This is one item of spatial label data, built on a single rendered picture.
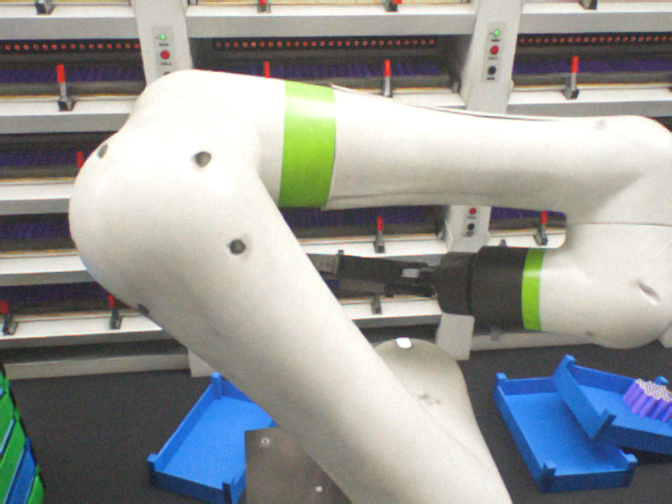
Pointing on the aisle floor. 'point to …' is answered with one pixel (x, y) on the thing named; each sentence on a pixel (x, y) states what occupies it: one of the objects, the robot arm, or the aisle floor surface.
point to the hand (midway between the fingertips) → (326, 272)
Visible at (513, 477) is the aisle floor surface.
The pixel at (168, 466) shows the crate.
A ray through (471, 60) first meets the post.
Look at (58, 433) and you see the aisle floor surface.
